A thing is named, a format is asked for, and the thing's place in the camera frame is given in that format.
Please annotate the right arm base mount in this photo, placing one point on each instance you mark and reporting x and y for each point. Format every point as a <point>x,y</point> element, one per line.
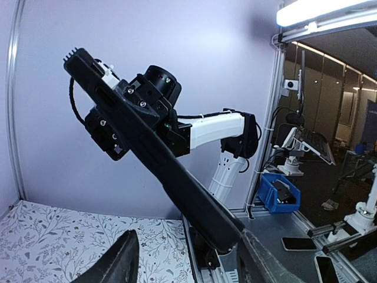
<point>206,256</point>

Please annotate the right camera cable black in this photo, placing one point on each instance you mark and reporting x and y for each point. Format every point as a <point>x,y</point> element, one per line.
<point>72,102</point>

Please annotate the blue plastic bin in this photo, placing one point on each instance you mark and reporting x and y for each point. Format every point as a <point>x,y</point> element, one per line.
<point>278,194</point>

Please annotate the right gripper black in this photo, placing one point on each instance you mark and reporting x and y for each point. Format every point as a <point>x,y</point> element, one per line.
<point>151,96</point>

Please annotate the left aluminium frame post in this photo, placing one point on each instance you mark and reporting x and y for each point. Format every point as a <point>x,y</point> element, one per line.
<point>10,93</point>

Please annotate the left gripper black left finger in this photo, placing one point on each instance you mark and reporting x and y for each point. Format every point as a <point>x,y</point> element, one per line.
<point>118,264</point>

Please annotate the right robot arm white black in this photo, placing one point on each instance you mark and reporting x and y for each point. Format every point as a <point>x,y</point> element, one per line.
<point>237,132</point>

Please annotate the large black phone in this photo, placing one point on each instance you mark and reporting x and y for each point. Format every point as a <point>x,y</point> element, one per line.
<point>213,221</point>

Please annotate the floral patterned table mat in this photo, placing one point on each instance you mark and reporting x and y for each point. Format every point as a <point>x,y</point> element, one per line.
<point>42,243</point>

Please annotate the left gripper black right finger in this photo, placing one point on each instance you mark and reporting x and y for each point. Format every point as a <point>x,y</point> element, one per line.
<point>256,264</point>

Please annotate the ceiling light tube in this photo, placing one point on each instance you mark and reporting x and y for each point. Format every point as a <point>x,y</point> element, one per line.
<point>302,11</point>

